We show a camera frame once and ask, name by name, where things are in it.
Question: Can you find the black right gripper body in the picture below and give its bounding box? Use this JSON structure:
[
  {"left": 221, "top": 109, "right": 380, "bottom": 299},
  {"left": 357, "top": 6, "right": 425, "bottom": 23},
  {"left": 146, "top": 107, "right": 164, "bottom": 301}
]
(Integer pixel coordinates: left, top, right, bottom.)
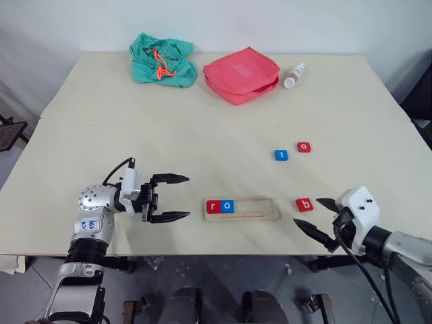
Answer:
[{"left": 332, "top": 207, "right": 358, "bottom": 251}]

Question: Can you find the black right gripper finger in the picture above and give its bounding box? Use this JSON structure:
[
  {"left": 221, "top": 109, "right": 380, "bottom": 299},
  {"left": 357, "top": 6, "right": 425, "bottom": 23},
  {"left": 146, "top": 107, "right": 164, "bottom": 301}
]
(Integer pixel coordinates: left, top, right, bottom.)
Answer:
[
  {"left": 292, "top": 218, "right": 339, "bottom": 254},
  {"left": 315, "top": 197, "right": 342, "bottom": 214}
]

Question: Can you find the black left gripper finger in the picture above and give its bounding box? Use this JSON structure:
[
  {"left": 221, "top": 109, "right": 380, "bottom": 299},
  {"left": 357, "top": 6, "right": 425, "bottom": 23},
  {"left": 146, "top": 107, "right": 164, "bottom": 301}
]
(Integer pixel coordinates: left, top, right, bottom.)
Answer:
[
  {"left": 147, "top": 211, "right": 192, "bottom": 225},
  {"left": 150, "top": 173, "right": 190, "bottom": 187}
]

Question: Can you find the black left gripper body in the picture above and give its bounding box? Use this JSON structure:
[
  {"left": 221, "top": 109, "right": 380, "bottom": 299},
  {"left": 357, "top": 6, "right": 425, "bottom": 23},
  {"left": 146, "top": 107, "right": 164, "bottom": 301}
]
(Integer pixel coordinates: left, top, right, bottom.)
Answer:
[{"left": 134, "top": 175, "right": 160, "bottom": 224}]

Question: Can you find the red letter block b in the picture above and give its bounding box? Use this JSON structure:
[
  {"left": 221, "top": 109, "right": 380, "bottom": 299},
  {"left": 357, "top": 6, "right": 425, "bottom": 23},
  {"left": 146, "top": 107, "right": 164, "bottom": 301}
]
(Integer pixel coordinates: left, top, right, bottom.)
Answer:
[{"left": 294, "top": 198, "right": 315, "bottom": 213}]

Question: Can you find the wooden letter tray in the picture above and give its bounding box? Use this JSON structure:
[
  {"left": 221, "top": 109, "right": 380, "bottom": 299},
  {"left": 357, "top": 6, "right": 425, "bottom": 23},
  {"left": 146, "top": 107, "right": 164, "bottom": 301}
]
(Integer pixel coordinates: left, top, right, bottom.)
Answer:
[{"left": 203, "top": 196, "right": 281, "bottom": 223}]

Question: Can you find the dark rounded shape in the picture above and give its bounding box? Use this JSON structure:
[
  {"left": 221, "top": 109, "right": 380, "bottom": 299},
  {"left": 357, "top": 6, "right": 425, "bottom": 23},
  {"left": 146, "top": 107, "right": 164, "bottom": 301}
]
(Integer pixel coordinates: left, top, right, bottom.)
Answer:
[
  {"left": 241, "top": 290, "right": 288, "bottom": 324},
  {"left": 164, "top": 286, "right": 203, "bottom": 324}
]

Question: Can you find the pink zipper pouch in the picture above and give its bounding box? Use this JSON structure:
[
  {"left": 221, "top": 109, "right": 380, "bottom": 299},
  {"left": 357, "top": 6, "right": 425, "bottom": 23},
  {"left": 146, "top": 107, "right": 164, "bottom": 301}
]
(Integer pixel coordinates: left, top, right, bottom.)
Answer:
[{"left": 202, "top": 46, "right": 281, "bottom": 107}]

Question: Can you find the white spray bottle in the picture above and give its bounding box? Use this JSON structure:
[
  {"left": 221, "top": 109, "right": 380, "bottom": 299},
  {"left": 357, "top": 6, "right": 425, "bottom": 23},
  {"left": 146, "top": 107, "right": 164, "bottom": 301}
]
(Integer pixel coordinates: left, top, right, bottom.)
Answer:
[{"left": 283, "top": 61, "right": 306, "bottom": 90}]

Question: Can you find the black metal stand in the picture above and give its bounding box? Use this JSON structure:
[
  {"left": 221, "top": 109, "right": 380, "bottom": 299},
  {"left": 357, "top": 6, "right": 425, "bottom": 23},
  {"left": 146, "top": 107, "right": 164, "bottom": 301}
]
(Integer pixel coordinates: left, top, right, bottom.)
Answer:
[{"left": 0, "top": 113, "right": 30, "bottom": 153}]

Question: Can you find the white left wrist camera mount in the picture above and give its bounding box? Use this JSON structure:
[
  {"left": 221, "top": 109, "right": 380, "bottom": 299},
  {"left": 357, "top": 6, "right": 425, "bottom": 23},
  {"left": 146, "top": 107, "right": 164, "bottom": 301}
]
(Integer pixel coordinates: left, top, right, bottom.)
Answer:
[{"left": 119, "top": 167, "right": 142, "bottom": 217}]

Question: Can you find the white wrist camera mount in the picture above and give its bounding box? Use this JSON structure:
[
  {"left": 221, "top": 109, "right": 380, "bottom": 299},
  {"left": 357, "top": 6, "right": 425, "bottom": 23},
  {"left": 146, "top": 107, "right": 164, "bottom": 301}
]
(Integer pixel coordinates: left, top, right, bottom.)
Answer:
[
  {"left": 119, "top": 167, "right": 142, "bottom": 217},
  {"left": 335, "top": 185, "right": 381, "bottom": 257}
]

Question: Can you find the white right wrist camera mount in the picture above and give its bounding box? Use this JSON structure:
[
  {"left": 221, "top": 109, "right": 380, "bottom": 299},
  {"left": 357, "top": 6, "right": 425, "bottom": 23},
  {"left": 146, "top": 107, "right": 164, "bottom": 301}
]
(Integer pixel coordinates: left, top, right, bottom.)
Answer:
[{"left": 335, "top": 185, "right": 381, "bottom": 257}]

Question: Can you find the black table frame bar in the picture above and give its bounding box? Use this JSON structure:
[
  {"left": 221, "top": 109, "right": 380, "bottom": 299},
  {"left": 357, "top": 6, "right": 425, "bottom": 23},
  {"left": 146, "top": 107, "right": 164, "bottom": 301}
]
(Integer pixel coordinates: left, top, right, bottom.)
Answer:
[
  {"left": 103, "top": 255, "right": 136, "bottom": 274},
  {"left": 308, "top": 254, "right": 369, "bottom": 273}
]

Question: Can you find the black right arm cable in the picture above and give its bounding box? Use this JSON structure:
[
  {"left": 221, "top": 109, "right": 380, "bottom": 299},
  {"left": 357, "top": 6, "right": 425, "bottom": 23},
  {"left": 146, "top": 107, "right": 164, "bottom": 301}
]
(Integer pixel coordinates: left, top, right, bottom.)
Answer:
[{"left": 333, "top": 215, "right": 398, "bottom": 324}]

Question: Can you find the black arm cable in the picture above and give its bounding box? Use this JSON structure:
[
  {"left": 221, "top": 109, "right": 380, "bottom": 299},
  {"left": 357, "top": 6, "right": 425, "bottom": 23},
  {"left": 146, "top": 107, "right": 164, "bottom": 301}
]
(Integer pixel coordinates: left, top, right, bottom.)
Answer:
[
  {"left": 333, "top": 215, "right": 398, "bottom": 324},
  {"left": 101, "top": 157, "right": 136, "bottom": 187}
]

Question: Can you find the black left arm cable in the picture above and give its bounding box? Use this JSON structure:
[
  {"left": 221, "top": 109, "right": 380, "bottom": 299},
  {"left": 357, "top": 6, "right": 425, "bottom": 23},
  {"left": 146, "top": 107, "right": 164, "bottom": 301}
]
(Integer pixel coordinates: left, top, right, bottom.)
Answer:
[{"left": 101, "top": 157, "right": 136, "bottom": 187}]

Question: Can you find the metal caster bracket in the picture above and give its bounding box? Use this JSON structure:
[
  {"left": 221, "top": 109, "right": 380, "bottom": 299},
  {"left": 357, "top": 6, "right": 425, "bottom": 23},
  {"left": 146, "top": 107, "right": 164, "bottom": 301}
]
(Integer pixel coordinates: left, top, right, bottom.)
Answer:
[
  {"left": 296, "top": 293, "right": 335, "bottom": 324},
  {"left": 122, "top": 294, "right": 153, "bottom": 324}
]

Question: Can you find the green drawstring cloth bag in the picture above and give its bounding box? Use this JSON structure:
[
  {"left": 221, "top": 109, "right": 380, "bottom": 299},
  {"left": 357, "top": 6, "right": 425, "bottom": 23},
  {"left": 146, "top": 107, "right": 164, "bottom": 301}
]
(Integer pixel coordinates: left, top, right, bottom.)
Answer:
[{"left": 129, "top": 32, "right": 198, "bottom": 88}]

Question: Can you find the orange drawstring cord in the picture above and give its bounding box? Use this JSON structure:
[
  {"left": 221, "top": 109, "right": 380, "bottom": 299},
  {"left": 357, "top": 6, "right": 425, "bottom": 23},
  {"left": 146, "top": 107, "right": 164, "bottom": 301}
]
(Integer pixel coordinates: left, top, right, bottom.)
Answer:
[{"left": 152, "top": 49, "right": 178, "bottom": 80}]

